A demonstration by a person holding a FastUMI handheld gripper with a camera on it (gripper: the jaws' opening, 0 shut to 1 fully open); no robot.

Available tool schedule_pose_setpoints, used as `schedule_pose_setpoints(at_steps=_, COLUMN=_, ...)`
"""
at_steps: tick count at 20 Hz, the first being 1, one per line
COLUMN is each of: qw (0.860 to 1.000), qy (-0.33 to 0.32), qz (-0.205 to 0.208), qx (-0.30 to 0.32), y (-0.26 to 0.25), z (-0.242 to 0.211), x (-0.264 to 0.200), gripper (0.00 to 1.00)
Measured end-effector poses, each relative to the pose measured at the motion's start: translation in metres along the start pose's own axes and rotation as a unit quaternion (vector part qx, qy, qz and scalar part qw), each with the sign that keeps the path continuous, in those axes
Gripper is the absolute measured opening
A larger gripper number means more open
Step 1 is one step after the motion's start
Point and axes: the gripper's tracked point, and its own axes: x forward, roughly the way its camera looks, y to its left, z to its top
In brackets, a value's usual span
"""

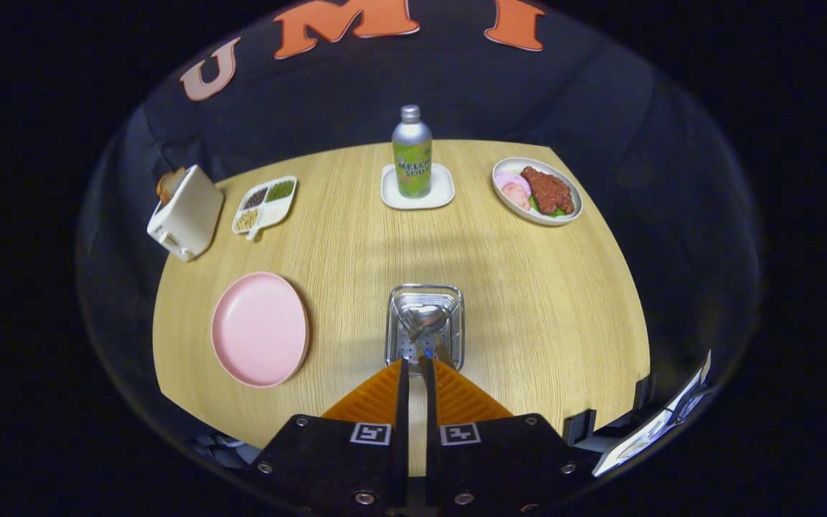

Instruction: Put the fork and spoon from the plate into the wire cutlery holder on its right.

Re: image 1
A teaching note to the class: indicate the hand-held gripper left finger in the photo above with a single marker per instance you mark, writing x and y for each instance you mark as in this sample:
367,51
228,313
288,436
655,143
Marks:
400,431

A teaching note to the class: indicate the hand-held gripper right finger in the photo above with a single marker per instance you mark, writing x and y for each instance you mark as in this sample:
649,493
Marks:
431,431

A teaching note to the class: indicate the perforated metal tray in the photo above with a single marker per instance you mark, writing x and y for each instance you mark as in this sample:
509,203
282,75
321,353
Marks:
395,345

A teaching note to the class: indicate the pink round plate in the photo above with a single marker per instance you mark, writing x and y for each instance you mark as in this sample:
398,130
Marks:
259,330

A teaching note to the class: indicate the white square coaster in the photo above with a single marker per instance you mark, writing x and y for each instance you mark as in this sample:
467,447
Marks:
390,195

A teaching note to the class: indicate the oval white food plate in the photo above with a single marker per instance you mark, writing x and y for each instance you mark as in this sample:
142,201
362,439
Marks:
507,205

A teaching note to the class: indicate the green lettuce leaf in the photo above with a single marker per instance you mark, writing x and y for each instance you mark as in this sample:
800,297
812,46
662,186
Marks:
555,212

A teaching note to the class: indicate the white divided snack tray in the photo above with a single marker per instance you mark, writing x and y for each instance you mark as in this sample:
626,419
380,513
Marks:
277,210

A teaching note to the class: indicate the pink ham slices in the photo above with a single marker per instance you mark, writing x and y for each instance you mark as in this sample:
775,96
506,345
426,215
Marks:
512,188

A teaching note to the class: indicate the brown fried meat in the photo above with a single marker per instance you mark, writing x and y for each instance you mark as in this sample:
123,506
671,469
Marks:
548,190

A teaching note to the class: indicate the green label metal bottle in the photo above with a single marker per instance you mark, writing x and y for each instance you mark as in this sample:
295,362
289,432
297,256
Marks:
413,154

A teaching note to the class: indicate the cream white toaster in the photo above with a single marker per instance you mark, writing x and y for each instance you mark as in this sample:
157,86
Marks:
187,215

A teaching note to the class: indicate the brown toast slice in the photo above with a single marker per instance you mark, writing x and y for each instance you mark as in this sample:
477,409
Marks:
169,185

